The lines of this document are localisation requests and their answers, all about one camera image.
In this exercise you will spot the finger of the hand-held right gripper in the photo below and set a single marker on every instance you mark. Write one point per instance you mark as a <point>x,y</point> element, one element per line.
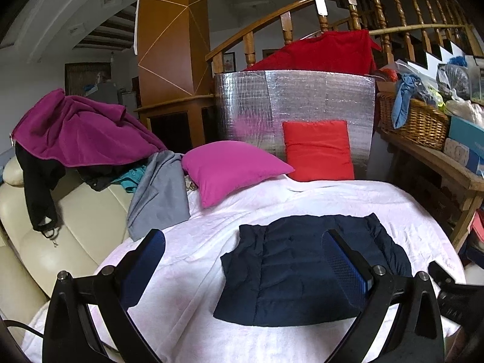
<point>440,274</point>

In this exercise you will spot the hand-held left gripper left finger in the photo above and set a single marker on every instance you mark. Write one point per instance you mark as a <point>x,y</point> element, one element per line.
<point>145,261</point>

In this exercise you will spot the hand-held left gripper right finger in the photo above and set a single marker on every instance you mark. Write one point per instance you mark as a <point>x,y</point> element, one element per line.
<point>346,268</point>

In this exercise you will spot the navy padded jacket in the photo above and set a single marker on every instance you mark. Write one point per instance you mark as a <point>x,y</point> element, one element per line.
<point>287,272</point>

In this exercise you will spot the pale pink blanket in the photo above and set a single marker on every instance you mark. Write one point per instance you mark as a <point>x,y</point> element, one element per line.
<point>189,272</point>

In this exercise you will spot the grey garment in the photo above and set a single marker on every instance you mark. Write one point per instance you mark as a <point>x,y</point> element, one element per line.
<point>158,196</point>

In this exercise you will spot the cream leather sofa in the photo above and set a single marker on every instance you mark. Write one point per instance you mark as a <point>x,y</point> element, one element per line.
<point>68,234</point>

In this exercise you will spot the teal garment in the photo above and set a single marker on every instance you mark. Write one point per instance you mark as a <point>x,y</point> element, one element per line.
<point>130,177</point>

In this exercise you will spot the wicker basket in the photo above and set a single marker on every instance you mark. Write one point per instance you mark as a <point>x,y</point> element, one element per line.
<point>435,162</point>
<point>419,124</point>

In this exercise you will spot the red pillow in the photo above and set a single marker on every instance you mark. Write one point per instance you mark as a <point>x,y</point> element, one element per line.
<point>317,151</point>

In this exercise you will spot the magenta pillow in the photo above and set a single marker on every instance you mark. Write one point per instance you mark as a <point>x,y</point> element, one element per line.
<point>227,170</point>

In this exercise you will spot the white and blue box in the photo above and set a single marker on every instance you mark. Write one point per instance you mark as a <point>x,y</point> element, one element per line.
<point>457,153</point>

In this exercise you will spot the black garment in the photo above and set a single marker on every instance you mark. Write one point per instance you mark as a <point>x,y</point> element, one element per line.
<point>34,196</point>

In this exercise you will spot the blue cardboard box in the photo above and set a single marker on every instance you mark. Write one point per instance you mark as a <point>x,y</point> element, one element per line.
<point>469,132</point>

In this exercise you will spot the magenta garment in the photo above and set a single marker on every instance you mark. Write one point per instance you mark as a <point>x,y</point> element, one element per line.
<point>75,132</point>

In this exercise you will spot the wooden cabinet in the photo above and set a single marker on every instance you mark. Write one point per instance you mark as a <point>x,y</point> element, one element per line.
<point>170,106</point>

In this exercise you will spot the white cabinet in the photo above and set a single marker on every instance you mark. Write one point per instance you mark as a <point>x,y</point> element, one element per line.
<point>126,100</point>

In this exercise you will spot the cream plastic bag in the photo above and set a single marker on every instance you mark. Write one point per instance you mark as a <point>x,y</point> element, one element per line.
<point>469,109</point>

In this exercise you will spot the blue cloth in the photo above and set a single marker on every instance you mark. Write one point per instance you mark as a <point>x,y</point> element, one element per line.
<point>400,102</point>

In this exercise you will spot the yellow green item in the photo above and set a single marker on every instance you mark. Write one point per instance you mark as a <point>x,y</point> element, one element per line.
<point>438,98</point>

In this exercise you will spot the silver foil panel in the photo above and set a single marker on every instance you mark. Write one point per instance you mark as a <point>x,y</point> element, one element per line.
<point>302,94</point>

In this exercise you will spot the dark plastic bag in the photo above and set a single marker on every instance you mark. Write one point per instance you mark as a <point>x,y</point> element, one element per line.
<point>453,79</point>

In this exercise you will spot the clear plastic storage box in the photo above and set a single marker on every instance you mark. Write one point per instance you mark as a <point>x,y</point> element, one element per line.
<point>477,79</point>

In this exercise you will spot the red cloth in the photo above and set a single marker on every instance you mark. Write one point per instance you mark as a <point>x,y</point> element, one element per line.
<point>321,55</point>

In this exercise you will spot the small framed picture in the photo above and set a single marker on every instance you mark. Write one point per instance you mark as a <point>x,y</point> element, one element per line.
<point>229,62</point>

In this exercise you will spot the staircase steps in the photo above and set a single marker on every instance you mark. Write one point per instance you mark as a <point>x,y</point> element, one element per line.
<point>435,58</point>

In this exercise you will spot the orange wooden column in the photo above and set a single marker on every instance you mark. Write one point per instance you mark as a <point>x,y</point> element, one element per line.
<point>170,45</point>

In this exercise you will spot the wooden stair railing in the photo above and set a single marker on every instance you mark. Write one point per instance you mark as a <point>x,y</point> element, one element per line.
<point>286,26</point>

